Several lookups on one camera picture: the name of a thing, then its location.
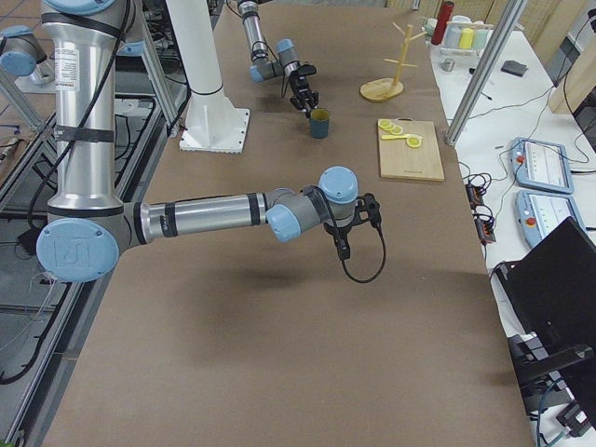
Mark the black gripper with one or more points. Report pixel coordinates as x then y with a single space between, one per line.
298 86
336 231

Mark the dark blue mug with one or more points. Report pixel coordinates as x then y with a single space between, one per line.
319 123

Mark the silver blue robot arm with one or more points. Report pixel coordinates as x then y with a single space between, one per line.
280 62
89 226

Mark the wooden cup storage rack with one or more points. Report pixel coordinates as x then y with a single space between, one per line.
387 88

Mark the small steel cup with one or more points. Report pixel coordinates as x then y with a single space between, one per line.
447 65

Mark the yellow cup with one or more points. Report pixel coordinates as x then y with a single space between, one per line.
466 38

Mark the yellow plastic knife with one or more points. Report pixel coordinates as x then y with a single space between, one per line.
393 137

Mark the lemon slice middle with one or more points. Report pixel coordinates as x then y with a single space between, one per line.
395 129

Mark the lemon slice under knife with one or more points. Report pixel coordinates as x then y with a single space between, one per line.
414 141

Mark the wooden cutting board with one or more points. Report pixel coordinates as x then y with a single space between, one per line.
399 161

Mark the red thermos bottle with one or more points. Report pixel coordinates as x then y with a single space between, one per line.
444 15

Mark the blue teach pendant near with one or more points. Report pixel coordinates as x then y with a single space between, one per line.
539 213

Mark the blue teach pendant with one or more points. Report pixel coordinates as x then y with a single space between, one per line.
539 213
541 165

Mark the blue teach pendant far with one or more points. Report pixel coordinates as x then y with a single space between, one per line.
541 165

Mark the black laptop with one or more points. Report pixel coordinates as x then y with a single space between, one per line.
552 291

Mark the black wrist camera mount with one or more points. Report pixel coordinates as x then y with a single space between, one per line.
367 210

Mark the lemon slice near handle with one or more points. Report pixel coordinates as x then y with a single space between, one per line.
386 124

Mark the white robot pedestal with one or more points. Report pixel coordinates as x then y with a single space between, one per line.
212 122

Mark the aluminium frame post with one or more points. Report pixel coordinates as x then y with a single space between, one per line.
495 45

